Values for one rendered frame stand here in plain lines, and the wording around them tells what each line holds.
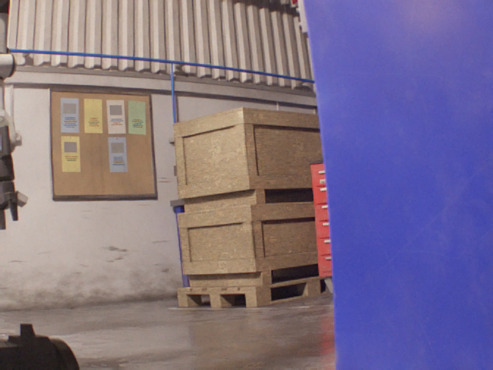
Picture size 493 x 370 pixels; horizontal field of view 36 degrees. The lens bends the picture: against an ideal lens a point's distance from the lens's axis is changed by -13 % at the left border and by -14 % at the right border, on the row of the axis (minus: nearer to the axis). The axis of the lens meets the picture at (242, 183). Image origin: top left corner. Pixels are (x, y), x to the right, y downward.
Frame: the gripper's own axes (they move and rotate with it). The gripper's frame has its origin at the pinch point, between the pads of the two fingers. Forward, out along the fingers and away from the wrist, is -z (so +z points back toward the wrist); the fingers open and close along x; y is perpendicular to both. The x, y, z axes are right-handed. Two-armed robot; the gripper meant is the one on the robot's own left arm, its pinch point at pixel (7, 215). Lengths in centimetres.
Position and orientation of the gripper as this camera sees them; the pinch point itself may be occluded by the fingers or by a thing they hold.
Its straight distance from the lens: 237.3
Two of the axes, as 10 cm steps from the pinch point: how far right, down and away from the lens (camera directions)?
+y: 7.3, -0.2, 6.8
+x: 6.5, -3.0, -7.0
